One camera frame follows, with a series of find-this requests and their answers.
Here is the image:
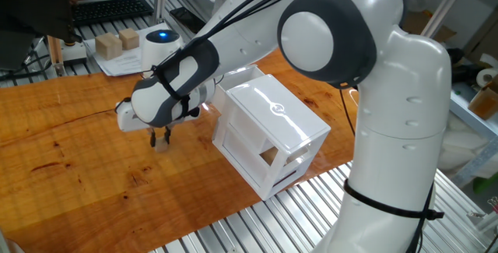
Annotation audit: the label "black cable tie strap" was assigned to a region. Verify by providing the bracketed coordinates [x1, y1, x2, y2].
[342, 178, 445, 253]

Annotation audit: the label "amber brown box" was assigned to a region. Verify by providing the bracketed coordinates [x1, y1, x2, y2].
[468, 85, 498, 121]

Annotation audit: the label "wooden strip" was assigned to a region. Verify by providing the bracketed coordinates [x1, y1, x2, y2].
[46, 34, 66, 78]

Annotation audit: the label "slanted aluminium bar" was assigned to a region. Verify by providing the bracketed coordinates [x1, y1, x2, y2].
[421, 0, 478, 39]

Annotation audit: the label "black keyboard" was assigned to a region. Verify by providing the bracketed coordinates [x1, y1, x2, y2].
[72, 0, 155, 27]

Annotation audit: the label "white paper roll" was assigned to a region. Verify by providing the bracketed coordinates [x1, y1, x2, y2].
[476, 65, 498, 89]

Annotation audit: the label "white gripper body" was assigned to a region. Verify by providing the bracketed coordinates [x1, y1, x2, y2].
[115, 99, 203, 133]

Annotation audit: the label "black monitor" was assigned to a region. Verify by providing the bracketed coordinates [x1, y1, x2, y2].
[0, 0, 84, 71]

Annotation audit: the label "black smartphone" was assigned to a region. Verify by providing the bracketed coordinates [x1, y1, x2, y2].
[169, 6, 207, 34]

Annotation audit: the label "bright green item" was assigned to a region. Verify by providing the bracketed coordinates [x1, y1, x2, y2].
[472, 170, 498, 195]

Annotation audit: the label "white drawer with black handle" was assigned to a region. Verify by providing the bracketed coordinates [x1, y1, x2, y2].
[212, 65, 279, 151]

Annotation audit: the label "printed paper sheets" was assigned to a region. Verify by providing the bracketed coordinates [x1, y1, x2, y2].
[83, 21, 172, 78]

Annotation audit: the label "black camera cable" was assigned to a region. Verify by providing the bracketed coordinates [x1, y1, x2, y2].
[149, 0, 316, 121]

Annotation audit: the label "white plastic drawer cabinet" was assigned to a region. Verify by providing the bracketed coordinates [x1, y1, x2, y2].
[212, 73, 332, 202]

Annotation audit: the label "large light wooden block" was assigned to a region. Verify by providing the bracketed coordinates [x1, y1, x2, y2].
[94, 32, 124, 61]

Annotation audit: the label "grey perforated steel bar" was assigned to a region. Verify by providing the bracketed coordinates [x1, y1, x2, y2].
[451, 135, 498, 188]

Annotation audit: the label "medium light wooden block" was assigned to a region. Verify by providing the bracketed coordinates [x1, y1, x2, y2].
[118, 27, 141, 51]

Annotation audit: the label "wood grain table mat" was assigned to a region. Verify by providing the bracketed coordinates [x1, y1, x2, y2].
[0, 48, 359, 253]

